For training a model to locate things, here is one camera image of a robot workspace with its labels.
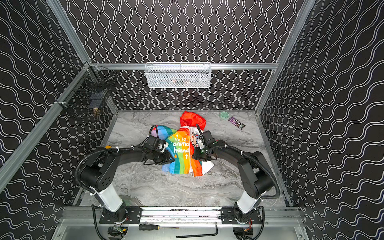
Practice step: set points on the white mesh wall basket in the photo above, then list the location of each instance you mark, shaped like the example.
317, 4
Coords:
181, 75

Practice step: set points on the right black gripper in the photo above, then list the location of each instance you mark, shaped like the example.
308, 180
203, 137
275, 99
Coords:
198, 153

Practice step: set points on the black wire wall basket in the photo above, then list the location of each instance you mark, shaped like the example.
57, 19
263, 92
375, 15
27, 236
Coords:
92, 91

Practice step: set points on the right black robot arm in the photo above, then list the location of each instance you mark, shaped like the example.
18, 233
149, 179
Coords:
258, 181

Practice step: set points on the black handled screwdriver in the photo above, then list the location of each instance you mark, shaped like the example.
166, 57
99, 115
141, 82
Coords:
151, 227

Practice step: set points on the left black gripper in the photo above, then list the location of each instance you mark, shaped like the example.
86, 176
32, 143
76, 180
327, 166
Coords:
166, 155

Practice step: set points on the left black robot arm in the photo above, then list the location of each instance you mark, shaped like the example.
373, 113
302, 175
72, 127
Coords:
96, 171

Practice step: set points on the green round lid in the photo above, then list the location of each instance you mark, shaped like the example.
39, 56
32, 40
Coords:
224, 115

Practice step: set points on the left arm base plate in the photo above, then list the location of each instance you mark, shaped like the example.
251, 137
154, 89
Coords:
127, 215

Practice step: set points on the rainbow kids zip jacket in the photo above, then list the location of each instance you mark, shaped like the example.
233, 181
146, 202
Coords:
182, 144

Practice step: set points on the brass fitting in basket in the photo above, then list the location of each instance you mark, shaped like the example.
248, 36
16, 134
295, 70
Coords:
96, 112

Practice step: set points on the purple snack wrapper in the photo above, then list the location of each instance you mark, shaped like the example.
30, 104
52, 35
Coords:
236, 123

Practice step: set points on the black allen key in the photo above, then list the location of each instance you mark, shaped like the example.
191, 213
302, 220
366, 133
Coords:
200, 235

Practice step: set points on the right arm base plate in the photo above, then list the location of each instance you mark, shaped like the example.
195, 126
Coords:
232, 216

